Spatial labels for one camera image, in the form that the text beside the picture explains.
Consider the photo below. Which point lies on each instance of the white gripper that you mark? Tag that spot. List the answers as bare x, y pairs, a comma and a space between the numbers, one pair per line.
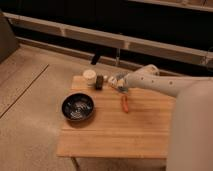
117, 81

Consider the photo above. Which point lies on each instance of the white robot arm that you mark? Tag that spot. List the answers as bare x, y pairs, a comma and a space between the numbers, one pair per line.
190, 142

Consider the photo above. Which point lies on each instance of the dark small can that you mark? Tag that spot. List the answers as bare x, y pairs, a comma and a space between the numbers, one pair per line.
99, 82

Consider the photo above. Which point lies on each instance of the black table leg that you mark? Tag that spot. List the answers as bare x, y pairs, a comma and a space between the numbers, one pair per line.
95, 59

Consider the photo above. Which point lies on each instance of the black bowl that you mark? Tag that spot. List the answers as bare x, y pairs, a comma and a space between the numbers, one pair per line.
78, 107

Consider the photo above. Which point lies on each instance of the grey cabinet corner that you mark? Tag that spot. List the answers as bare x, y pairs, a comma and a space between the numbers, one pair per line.
8, 42

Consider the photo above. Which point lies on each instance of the white window frame rail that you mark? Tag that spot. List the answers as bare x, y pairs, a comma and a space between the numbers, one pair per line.
137, 45

